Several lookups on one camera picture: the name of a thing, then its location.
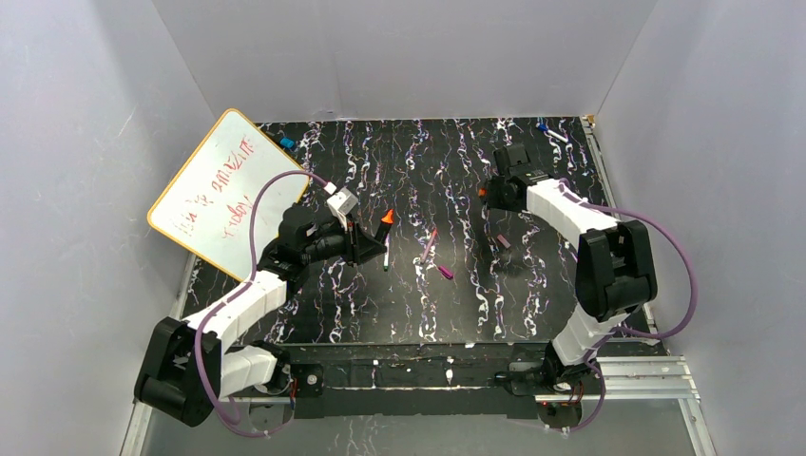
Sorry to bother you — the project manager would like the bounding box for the black orange highlighter marker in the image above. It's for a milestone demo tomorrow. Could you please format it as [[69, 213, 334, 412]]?
[[374, 209, 394, 243]]

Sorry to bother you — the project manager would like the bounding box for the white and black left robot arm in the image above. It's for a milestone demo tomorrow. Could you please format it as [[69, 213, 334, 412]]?
[[134, 204, 394, 427]]

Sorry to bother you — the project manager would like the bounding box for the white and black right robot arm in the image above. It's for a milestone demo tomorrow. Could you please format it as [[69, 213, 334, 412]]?
[[479, 144, 658, 393]]

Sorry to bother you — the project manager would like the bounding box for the white green thin pen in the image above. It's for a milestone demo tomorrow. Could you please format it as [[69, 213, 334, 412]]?
[[383, 237, 390, 272]]

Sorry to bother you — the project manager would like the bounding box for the mauve pen cap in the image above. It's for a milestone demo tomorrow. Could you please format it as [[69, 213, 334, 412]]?
[[496, 235, 511, 249]]

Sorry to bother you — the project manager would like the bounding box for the magenta pen cap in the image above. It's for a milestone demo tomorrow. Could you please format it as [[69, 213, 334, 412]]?
[[437, 265, 454, 280]]

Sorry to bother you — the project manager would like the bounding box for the white blue marker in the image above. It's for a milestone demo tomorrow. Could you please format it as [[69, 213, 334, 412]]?
[[537, 123, 568, 143]]

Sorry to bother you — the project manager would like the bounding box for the blue marker cap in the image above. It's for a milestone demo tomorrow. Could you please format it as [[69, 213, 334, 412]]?
[[279, 138, 297, 150]]

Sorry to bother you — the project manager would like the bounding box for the yellow framed whiteboard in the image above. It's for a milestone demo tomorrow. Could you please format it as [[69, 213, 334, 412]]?
[[147, 108, 310, 280]]

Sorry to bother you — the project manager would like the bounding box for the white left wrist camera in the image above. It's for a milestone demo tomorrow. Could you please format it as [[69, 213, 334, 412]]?
[[324, 182, 358, 231]]

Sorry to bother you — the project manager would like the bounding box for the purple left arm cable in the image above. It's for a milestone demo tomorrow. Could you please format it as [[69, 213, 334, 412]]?
[[193, 169, 332, 439]]

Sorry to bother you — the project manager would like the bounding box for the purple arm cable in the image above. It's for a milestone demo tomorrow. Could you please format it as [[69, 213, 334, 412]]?
[[557, 179, 700, 434], [193, 169, 332, 439]]

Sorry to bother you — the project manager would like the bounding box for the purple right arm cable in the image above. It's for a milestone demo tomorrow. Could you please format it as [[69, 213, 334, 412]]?
[[557, 179, 700, 434]]

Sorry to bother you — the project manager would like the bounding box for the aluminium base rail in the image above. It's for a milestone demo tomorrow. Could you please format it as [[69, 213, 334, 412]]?
[[210, 353, 700, 402]]

